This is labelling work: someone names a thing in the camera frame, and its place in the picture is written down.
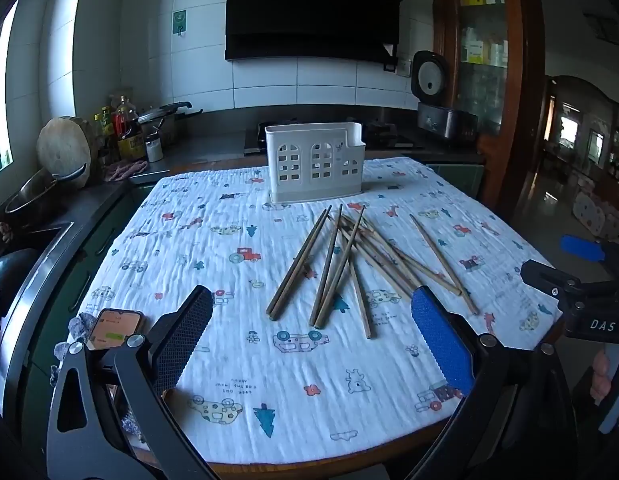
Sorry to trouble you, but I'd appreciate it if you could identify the steel pressure cooker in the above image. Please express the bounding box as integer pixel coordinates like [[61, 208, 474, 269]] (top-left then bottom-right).
[[138, 101, 203, 146]]

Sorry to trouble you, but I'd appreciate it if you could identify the kitchen sink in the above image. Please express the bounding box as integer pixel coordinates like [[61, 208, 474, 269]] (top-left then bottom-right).
[[0, 220, 75, 311]]

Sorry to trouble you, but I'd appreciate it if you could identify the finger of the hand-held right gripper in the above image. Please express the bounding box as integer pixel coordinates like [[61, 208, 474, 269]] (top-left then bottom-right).
[[560, 234, 619, 263], [520, 259, 583, 311]]

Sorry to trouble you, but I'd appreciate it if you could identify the black range hood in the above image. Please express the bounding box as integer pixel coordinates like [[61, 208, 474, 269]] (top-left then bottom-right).
[[223, 0, 428, 63]]

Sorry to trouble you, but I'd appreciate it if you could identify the smartphone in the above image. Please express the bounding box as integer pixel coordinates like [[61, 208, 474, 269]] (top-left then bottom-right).
[[88, 308, 145, 351]]

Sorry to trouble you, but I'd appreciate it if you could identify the window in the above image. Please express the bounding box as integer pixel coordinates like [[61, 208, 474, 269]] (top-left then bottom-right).
[[0, 0, 20, 178]]

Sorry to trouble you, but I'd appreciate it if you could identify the ceiling vent grille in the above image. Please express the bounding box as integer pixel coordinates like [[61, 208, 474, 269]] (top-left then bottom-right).
[[584, 10, 619, 43]]

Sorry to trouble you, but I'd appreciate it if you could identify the bunch of wooden chopsticks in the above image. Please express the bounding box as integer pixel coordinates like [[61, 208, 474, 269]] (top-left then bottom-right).
[[266, 203, 480, 339]]

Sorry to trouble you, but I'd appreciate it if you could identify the dark round object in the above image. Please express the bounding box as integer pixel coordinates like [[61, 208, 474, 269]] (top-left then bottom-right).
[[0, 249, 40, 321]]

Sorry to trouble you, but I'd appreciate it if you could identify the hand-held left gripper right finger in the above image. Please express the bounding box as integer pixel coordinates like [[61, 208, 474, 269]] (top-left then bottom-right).
[[410, 285, 577, 480]]

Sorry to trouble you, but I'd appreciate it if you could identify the person's right hand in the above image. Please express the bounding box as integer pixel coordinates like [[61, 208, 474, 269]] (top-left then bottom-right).
[[591, 349, 614, 406]]

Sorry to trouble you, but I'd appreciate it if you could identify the pink rag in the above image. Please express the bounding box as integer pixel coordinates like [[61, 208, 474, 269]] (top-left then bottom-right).
[[104, 159, 149, 182]]

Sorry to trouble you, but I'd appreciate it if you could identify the white plastic utensil holder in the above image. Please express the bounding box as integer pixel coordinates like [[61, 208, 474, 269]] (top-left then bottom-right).
[[264, 122, 367, 204]]

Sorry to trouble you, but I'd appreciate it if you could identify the steel wok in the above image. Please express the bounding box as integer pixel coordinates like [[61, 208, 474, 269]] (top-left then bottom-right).
[[4, 162, 88, 216]]

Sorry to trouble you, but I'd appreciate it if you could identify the black gas stove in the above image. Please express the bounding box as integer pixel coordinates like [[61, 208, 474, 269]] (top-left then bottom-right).
[[244, 119, 424, 156]]

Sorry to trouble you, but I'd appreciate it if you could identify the round wooden cutting board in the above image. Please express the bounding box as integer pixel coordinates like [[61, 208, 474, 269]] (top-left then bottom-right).
[[37, 116, 98, 188]]

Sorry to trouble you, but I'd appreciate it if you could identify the dark wooden display cabinet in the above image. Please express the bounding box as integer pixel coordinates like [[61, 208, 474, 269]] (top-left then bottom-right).
[[542, 76, 619, 181]]

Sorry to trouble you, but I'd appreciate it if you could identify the white printed cloth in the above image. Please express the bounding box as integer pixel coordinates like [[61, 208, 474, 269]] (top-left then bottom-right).
[[67, 156, 563, 465]]

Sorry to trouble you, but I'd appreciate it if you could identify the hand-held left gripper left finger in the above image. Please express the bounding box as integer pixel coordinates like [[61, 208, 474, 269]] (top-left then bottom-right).
[[46, 285, 220, 480]]

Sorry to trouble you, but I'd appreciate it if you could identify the yellow-capped bottle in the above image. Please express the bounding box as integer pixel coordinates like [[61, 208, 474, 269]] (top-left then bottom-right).
[[93, 106, 115, 161]]

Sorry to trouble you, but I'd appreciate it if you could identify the wooden glass-door cabinet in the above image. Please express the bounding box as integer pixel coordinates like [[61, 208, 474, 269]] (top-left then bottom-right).
[[429, 0, 547, 211]]

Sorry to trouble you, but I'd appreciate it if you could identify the black rice cooker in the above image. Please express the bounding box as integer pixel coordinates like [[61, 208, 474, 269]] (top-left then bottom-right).
[[412, 50, 479, 141]]

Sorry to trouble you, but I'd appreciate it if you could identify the green base cabinet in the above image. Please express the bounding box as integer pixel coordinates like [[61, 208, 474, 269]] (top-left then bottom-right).
[[4, 180, 155, 461]]

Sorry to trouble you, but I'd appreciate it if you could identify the white patterned panel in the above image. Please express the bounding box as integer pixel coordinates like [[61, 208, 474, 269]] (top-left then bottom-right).
[[572, 190, 619, 241]]

